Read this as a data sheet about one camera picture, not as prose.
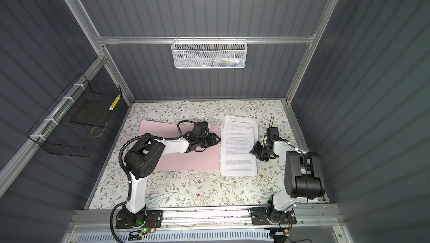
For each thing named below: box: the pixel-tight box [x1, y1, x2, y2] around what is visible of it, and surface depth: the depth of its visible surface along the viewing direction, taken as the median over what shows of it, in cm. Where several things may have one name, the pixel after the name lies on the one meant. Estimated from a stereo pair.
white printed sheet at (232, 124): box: [225, 120, 259, 136], surface depth 108 cm
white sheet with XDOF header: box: [224, 115, 257, 130], surface depth 113 cm
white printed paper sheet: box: [220, 127, 258, 177], surface depth 96 cm
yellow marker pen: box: [108, 94, 121, 111], surface depth 82 cm
